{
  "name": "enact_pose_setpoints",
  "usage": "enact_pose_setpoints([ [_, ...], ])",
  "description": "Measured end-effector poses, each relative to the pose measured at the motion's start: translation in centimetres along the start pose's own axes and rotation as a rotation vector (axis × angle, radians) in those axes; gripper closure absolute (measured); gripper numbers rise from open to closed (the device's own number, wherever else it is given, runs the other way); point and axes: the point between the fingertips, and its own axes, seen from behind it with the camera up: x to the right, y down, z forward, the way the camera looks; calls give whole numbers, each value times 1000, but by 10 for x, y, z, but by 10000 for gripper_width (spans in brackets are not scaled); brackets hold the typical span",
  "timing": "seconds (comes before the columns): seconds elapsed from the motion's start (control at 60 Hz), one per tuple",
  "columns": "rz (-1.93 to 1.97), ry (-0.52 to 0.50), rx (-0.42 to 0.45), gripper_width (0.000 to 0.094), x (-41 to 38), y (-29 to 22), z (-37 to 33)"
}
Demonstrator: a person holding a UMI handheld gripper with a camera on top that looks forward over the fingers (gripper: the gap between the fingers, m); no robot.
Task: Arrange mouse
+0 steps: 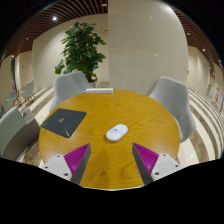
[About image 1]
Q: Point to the black green-lined mouse pad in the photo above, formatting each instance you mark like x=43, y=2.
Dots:
x=63, y=121

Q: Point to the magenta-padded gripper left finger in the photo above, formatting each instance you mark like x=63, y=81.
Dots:
x=63, y=166

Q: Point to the white distant chair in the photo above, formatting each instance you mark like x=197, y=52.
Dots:
x=29, y=89

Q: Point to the red and white poster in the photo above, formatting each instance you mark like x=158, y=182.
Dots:
x=217, y=96

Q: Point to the white power strip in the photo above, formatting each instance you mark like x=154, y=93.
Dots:
x=99, y=90

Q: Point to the small grey distant chair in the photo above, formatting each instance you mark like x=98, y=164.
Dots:
x=13, y=96

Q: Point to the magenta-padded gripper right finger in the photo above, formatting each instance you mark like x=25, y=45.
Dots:
x=160, y=166

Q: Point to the white cartoon-print computer mouse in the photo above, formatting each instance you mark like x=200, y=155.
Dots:
x=117, y=132

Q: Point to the large green potted plant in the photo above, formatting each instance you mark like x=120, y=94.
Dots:
x=81, y=50

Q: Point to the grey-green curved sofa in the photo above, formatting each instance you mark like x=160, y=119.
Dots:
x=13, y=133

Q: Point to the light grey shell chair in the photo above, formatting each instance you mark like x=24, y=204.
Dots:
x=173, y=100
x=66, y=88

